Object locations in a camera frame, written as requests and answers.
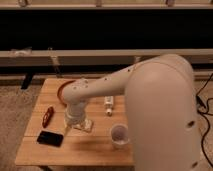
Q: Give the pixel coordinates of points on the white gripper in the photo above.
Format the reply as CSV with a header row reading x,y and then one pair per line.
x,y
75,114

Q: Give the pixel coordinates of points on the white sponge block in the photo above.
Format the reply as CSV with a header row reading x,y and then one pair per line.
x,y
82,127

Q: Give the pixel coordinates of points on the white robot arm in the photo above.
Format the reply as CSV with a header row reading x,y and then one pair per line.
x,y
160,104

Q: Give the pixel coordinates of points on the clear plastic cup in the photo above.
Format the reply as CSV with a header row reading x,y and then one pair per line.
x,y
119,136

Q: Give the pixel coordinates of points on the red pocket knife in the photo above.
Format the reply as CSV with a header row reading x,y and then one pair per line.
x,y
47,116

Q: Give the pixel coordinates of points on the orange plate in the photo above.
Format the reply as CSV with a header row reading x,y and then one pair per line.
x,y
60,89

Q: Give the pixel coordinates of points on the white tube bottle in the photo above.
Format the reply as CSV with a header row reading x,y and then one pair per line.
x,y
109,103

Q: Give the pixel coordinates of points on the wooden table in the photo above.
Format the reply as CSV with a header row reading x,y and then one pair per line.
x,y
78,148

